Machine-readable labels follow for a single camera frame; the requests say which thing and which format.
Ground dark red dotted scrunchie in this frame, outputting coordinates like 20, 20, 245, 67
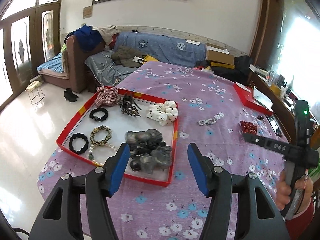
240, 120, 258, 135

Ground person right hand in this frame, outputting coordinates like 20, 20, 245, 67
274, 168, 315, 212

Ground wooden glass door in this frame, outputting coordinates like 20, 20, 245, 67
1, 0, 62, 109

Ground white folded paper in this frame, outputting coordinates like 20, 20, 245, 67
253, 86, 273, 111

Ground red plaid scrunchie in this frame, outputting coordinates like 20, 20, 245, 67
94, 86, 119, 107

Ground white cherry scrunchie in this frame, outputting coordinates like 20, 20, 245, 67
146, 100, 178, 126

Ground red box lid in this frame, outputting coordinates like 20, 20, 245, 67
233, 82, 273, 116

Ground cardboard box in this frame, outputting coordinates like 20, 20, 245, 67
206, 50, 235, 69

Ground purple floral blanket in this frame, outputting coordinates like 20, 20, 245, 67
36, 60, 291, 240

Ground wire stand stool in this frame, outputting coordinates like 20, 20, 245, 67
25, 80, 45, 105

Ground pale green bead necklace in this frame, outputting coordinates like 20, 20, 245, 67
197, 117, 217, 127

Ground blue jacket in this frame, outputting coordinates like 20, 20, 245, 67
64, 24, 103, 52

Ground red tray box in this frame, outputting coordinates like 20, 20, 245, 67
56, 86, 180, 188

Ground brown armchair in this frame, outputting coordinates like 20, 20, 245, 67
39, 35, 105, 93

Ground black hair claw clip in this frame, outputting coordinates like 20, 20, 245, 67
118, 93, 141, 117

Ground yellow bag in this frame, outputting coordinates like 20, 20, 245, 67
137, 55, 158, 65

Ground olive green jacket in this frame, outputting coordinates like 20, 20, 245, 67
111, 46, 146, 68

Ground black shoes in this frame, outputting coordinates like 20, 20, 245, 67
64, 88, 78, 102

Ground blue covered sofa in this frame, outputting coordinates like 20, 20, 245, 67
85, 32, 206, 86

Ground black wavy hair tie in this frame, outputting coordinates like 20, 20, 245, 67
68, 132, 90, 155

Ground leopard print hair tie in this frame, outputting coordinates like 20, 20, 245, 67
89, 125, 113, 147

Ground wooden sideboard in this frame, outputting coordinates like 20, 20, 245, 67
248, 72, 319, 149

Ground grey fluffy scrunchie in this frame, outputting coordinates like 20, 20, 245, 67
125, 129, 172, 174

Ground black smartphone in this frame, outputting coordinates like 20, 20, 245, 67
266, 115, 283, 137

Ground black bead hair tie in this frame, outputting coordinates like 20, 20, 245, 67
88, 107, 110, 123

